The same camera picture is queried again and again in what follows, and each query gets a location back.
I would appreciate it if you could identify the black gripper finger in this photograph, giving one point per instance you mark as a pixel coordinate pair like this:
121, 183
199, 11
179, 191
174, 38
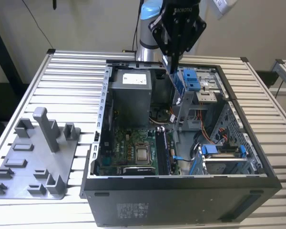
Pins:
197, 31
159, 33

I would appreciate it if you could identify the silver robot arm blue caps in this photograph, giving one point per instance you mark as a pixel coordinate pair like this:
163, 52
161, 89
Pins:
147, 35

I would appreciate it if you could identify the black RAM slot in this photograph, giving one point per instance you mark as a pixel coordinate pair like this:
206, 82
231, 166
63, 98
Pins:
159, 152

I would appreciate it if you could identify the blue drive bay latch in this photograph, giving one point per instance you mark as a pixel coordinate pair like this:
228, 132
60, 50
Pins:
190, 77

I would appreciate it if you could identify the black table corner cap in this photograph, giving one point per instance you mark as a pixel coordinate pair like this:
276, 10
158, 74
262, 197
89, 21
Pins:
51, 51
244, 59

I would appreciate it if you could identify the grey metal drive cage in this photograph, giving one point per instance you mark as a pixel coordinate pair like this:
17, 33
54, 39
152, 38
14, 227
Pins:
206, 96

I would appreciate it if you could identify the grey power supply unit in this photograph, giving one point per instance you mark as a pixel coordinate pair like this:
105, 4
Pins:
131, 105

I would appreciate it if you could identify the black round fan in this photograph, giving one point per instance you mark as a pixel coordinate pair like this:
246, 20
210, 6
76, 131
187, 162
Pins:
160, 115

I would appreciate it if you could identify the black box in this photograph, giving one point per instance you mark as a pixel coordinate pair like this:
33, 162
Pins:
267, 78

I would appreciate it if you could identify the black hanging rod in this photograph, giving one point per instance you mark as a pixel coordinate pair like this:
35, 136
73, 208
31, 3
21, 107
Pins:
54, 4

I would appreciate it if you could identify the green motherboard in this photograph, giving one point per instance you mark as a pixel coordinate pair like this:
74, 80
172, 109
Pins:
124, 143

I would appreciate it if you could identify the hard disk in blue carrier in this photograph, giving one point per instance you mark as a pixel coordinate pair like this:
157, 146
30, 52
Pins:
208, 149

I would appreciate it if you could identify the silver CPU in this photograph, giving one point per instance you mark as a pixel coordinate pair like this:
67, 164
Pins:
143, 155

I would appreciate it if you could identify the black graphics card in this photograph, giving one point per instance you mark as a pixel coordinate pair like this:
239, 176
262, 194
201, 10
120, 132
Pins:
138, 170

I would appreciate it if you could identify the black open PC case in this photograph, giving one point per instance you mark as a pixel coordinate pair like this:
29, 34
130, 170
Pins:
157, 205

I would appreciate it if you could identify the grey plastic parts rack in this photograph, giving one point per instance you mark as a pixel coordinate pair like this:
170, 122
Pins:
38, 167

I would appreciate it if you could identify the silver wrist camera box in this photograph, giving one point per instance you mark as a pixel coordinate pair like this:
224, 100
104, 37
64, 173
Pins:
222, 7

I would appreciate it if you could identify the black desk frame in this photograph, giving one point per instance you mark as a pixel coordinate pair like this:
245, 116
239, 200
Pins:
4, 100

